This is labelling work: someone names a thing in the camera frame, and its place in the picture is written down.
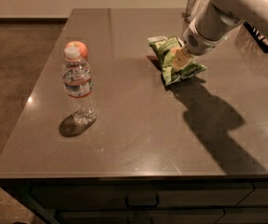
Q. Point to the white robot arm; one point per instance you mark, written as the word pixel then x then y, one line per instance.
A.
pixel 233 12

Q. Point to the clear plastic water bottle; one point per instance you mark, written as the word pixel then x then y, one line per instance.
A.
pixel 77 83

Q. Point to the green jalapeno chip bag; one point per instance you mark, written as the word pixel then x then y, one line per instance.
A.
pixel 162 47

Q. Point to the black wire basket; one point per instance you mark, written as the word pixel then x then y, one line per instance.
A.
pixel 260 39

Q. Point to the red apple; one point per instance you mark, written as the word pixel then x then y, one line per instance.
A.
pixel 83 49

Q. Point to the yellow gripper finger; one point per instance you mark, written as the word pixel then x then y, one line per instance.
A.
pixel 182 57

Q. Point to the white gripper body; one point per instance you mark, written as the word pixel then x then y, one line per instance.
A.
pixel 196 44

